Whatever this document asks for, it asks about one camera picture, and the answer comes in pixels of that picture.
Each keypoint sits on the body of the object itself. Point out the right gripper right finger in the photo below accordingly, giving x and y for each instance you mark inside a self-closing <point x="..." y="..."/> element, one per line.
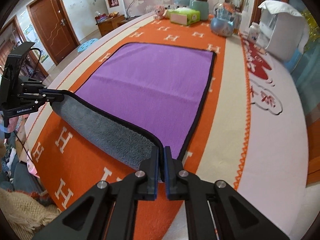
<point x="215" y="210"/>

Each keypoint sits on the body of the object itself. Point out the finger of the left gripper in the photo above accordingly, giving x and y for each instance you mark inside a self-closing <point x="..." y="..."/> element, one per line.
<point x="54" y="98"/>
<point x="51" y="93"/>

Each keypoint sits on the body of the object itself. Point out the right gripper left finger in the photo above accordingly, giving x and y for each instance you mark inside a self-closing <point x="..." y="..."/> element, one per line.
<point x="107" y="210"/>

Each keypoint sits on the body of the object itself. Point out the purple and grey towel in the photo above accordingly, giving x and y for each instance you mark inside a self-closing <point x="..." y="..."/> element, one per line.
<point x="143" y="96"/>

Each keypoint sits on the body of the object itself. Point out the operator hand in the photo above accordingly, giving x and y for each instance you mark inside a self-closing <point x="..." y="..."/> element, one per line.
<point x="11" y="126"/>

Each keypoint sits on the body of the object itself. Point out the blue round stool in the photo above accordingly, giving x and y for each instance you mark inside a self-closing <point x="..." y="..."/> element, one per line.
<point x="86" y="45"/>

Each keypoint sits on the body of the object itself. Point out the orange H-pattern blanket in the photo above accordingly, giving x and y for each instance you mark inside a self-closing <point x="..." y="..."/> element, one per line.
<point x="68" y="165"/>

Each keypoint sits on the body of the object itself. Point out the brown wooden door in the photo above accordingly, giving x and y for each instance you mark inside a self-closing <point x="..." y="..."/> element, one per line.
<point x="53" y="26"/>

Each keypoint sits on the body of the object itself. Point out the beige knitted throw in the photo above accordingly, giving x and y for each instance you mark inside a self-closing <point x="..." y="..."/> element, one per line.
<point x="25" y="215"/>

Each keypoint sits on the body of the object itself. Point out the wooden tv cabinet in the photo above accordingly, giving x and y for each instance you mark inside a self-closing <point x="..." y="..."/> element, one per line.
<point x="110" y="24"/>

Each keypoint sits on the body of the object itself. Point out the red snack box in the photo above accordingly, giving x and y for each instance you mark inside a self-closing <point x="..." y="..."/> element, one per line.
<point x="101" y="18"/>

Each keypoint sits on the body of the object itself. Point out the pink toy figurine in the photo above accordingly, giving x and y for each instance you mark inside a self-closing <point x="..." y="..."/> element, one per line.
<point x="159" y="12"/>

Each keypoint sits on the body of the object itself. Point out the green tissue box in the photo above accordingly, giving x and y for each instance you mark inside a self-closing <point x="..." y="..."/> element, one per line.
<point x="184" y="16"/>

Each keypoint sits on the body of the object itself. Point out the mint green ceramic jar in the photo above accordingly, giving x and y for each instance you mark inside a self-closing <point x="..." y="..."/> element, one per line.
<point x="202" y="6"/>

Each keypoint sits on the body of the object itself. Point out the blue castle snow globe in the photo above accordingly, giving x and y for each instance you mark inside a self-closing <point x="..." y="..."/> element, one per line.
<point x="223" y="18"/>

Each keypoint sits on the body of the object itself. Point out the white pill bottle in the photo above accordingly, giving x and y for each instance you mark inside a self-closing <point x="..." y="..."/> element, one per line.
<point x="254" y="31"/>

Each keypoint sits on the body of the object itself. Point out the white appliance with cloth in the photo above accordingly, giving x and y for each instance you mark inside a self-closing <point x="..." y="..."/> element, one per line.
<point x="284" y="27"/>

